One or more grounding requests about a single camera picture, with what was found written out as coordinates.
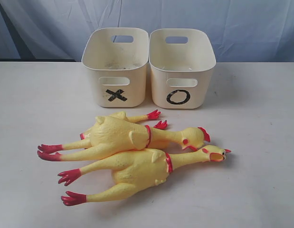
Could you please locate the cream bin marked X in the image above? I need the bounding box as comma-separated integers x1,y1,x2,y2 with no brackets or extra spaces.
81,28,149,107

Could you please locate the headless rubber chicken body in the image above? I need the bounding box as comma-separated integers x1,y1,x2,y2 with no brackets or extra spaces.
79,109,168,141

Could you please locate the whole yellow rubber chicken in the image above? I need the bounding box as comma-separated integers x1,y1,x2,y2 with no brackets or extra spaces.
37,116,210,162

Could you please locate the cream bin marked O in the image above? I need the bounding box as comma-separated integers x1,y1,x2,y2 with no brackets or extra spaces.
149,28,216,109

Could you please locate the white backdrop curtain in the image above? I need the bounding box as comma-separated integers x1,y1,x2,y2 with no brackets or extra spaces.
0,0,294,62

